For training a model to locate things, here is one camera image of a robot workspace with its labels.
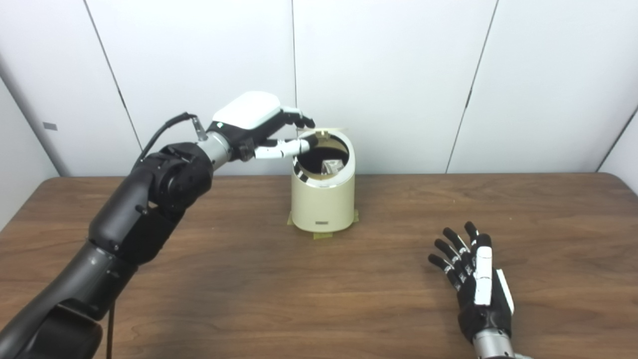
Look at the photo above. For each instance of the cream round bin lid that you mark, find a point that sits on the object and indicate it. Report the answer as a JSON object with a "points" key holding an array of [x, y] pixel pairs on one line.
{"points": [[329, 131]]}

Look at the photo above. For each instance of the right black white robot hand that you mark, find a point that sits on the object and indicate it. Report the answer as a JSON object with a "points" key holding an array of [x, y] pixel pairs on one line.
{"points": [[483, 294]]}

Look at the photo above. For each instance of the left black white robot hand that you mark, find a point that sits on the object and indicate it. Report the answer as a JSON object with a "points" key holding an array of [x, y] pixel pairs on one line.
{"points": [[249, 119]]}

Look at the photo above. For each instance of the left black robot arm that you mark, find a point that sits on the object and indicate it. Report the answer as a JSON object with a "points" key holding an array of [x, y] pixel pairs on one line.
{"points": [[134, 209]]}

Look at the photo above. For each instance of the grey wall sticker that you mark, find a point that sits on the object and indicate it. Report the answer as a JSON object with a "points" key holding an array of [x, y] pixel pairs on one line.
{"points": [[50, 126]]}

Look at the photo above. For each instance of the cream-colored bin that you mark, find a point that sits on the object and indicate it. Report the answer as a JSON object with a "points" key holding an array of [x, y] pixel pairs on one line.
{"points": [[324, 204]]}

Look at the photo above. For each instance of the white green milk carton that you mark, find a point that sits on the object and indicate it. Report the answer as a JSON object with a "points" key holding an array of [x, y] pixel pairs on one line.
{"points": [[331, 167]]}

